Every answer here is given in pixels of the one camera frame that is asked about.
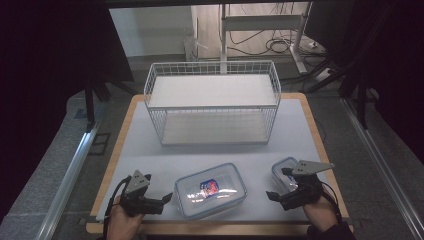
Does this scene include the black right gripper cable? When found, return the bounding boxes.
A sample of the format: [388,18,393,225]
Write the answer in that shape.
[320,180,344,225]

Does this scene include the person's left hand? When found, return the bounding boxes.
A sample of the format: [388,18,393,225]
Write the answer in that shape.
[106,195,145,240]

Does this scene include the small clear food container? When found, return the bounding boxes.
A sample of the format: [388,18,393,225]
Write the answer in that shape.
[271,156,301,194]

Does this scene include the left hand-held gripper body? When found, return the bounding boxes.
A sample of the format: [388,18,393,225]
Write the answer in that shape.
[118,169,165,217]

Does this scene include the white power strip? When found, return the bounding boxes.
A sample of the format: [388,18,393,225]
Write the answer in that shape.
[314,67,333,83]

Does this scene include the black floor cables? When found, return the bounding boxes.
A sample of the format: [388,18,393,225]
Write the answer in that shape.
[229,29,327,58]

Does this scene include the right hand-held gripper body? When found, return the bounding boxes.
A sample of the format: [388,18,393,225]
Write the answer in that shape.
[279,159,335,212]

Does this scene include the aluminium floor rail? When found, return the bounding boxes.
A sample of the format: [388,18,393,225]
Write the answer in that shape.
[34,128,100,240]
[342,97,424,240]

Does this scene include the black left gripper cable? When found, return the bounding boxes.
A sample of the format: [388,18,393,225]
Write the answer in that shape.
[101,175,133,240]

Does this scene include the black stand legs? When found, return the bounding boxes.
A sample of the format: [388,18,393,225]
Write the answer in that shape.
[299,56,381,130]
[83,78,138,133]

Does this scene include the white metal desk frame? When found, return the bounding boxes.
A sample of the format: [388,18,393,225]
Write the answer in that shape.
[218,2,310,75]

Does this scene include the white wire rack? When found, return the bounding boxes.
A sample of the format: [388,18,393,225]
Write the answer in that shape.
[143,60,282,147]

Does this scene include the person's right hand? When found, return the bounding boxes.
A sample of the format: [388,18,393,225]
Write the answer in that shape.
[302,196,338,233]

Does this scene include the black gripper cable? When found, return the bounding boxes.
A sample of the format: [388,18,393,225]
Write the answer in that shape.
[101,175,133,240]
[320,180,344,225]

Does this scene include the large clear food container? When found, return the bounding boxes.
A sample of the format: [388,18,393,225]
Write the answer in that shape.
[173,162,248,221]

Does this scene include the black curtain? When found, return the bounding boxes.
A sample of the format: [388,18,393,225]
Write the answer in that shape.
[0,0,135,221]
[304,0,424,164]

